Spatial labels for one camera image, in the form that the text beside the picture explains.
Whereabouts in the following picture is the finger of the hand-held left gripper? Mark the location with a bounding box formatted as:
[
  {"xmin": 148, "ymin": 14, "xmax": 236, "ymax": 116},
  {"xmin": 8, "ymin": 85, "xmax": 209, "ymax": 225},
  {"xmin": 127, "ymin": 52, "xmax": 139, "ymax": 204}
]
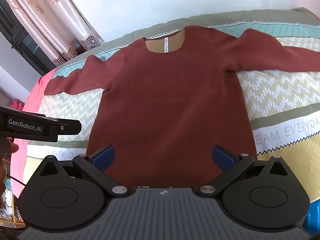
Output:
[{"xmin": 58, "ymin": 119, "xmax": 82, "ymax": 135}]

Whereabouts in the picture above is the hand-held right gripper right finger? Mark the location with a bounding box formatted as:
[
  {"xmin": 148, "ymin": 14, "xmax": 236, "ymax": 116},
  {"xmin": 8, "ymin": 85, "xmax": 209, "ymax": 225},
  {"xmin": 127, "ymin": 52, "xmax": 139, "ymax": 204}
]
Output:
[{"xmin": 197, "ymin": 144, "xmax": 291, "ymax": 197}]

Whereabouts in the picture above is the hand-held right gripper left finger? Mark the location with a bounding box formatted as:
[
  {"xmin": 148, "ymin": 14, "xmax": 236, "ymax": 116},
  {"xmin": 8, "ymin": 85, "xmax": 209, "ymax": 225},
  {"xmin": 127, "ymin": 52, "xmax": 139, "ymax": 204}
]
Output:
[{"xmin": 37, "ymin": 144, "xmax": 131, "ymax": 197}]

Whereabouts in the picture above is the rust red sweater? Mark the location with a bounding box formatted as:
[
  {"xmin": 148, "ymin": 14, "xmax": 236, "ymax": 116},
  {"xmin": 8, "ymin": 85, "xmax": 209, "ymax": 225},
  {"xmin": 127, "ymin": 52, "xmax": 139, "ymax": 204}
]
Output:
[{"xmin": 44, "ymin": 25, "xmax": 320, "ymax": 188}]

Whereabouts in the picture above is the person's left hand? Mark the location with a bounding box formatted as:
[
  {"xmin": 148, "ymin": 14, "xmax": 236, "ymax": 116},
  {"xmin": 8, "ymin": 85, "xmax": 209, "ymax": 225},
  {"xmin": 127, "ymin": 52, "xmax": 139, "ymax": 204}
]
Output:
[{"xmin": 0, "ymin": 137, "xmax": 20, "ymax": 161}]

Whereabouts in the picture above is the red cloth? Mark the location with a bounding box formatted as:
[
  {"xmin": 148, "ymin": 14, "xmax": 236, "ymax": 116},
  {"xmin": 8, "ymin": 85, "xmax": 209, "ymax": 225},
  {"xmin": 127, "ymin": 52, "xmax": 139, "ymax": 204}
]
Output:
[{"xmin": 7, "ymin": 99, "xmax": 25, "ymax": 111}]

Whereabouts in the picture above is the pink bed sheet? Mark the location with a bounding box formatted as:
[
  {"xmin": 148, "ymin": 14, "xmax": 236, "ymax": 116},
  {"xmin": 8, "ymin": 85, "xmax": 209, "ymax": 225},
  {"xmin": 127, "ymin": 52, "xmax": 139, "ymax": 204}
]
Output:
[{"xmin": 10, "ymin": 69, "xmax": 57, "ymax": 198}]

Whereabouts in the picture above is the patterned quilted bedspread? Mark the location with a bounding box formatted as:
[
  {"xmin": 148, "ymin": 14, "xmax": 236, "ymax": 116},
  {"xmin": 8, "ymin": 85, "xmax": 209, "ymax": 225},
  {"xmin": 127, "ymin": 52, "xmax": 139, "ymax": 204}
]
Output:
[{"xmin": 22, "ymin": 7, "xmax": 320, "ymax": 207}]

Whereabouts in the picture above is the blue plastic object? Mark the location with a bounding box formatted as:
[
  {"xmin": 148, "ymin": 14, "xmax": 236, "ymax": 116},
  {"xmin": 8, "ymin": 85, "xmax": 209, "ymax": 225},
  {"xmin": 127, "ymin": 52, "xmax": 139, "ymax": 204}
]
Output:
[{"xmin": 305, "ymin": 203, "xmax": 320, "ymax": 234}]

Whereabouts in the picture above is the pink embroidered curtain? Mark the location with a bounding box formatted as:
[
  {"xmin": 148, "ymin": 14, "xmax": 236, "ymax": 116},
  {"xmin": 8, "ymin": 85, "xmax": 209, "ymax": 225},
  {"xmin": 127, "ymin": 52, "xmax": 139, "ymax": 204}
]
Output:
[{"xmin": 2, "ymin": 0, "xmax": 106, "ymax": 67}]

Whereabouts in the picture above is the thin black cable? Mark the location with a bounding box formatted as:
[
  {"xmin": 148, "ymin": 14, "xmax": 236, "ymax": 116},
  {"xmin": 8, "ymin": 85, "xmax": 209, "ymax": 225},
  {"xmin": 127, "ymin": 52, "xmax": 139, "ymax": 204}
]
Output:
[{"xmin": 7, "ymin": 174, "xmax": 27, "ymax": 187}]

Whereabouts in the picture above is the dark window frame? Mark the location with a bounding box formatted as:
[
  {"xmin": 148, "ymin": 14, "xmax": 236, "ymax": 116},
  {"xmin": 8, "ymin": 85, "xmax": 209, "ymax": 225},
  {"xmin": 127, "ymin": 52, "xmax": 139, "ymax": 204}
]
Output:
[{"xmin": 0, "ymin": 0, "xmax": 57, "ymax": 77}]

